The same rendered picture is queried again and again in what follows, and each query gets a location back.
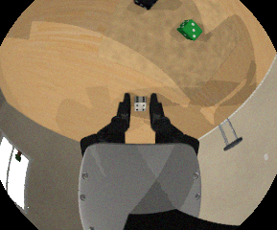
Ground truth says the brown mat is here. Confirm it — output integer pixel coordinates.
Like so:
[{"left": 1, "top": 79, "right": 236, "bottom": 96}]
[{"left": 97, "top": 0, "right": 241, "bottom": 99}]

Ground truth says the white die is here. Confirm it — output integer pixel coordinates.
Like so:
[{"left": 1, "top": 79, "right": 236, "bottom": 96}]
[{"left": 134, "top": 96, "right": 147, "bottom": 111}]

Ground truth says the black die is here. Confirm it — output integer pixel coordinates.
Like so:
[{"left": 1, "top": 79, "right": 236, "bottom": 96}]
[{"left": 134, "top": 0, "right": 158, "bottom": 10}]

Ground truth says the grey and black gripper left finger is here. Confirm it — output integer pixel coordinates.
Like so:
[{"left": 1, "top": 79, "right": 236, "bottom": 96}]
[{"left": 81, "top": 93, "right": 131, "bottom": 158}]

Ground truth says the green die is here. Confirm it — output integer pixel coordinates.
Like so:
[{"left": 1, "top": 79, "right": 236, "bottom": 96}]
[{"left": 177, "top": 19, "right": 202, "bottom": 41}]

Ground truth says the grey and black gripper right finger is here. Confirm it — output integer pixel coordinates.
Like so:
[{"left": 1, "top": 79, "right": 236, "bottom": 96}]
[{"left": 150, "top": 93, "right": 199, "bottom": 155}]

